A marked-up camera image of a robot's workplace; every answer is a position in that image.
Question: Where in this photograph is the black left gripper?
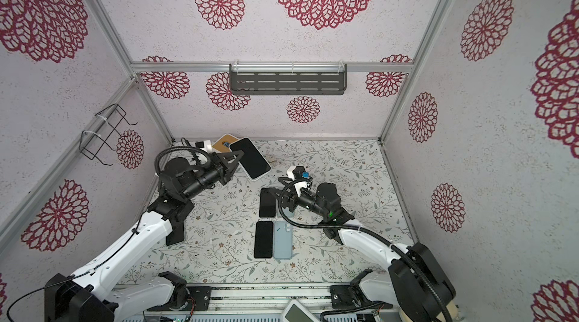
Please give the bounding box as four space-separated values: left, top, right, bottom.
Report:
183 150 244 201

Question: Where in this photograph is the light blue phone case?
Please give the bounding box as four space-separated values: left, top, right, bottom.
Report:
273 220 293 260
277 195 295 219

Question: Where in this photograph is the black phone with screen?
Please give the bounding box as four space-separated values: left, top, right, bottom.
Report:
253 221 274 259

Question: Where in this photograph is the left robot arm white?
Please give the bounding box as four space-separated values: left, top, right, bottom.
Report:
44 146 244 321

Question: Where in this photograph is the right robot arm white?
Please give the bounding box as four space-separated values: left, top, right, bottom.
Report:
268 177 458 321

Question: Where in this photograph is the white tissue box wooden lid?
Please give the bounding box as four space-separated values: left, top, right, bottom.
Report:
212 134 239 153

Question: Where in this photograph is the white device at bottom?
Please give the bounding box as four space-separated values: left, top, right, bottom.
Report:
280 299 321 322

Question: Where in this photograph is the grey wall shelf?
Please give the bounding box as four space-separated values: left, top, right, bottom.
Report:
229 64 348 96

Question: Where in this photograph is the black wire rack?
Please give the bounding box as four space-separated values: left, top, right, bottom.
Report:
78 103 137 167

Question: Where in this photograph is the metal base rail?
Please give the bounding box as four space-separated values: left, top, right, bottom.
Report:
126 283 400 321

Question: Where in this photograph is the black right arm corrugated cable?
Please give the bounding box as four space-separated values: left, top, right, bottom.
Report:
277 178 453 322

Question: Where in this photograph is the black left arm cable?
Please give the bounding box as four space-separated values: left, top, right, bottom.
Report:
5 137 214 322

